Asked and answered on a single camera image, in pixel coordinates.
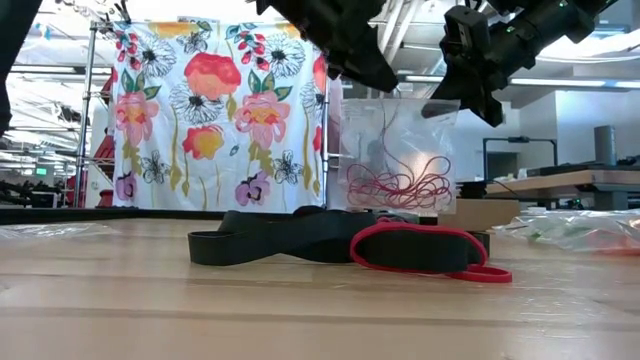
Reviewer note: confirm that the pile of clear plastic bags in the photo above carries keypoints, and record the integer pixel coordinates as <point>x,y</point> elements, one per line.
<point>50,230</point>

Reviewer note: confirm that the floral print cloth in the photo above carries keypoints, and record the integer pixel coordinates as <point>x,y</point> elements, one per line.
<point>200,125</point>

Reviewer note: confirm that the small cardboard box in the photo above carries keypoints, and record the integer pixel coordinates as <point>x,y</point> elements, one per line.
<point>480,215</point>

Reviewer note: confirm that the ceiling light strip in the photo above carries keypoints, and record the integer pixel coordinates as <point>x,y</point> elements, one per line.
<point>420,78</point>
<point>555,81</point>

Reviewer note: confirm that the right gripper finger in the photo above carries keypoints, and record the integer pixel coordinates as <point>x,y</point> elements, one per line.
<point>492,112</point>
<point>452,92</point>

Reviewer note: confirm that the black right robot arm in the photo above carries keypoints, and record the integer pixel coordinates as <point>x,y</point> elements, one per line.
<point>550,22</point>

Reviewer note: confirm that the silver ventilation duct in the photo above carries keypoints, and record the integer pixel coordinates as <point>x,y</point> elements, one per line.
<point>590,50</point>

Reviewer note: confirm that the black aluminium table frame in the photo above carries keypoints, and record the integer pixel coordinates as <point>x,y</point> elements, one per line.
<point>75,214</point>

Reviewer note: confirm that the green exit sign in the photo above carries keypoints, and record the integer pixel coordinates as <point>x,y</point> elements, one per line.
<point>41,170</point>

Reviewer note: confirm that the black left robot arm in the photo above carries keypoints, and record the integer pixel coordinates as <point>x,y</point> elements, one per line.
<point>10,50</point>

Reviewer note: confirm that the grey cabinet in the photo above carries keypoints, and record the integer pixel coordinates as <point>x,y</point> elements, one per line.
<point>605,144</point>

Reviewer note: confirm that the wood-topped grey workbench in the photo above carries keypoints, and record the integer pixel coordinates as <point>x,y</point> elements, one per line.
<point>575,180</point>

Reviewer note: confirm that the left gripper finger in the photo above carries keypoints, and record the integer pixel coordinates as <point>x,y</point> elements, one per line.
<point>365,60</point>

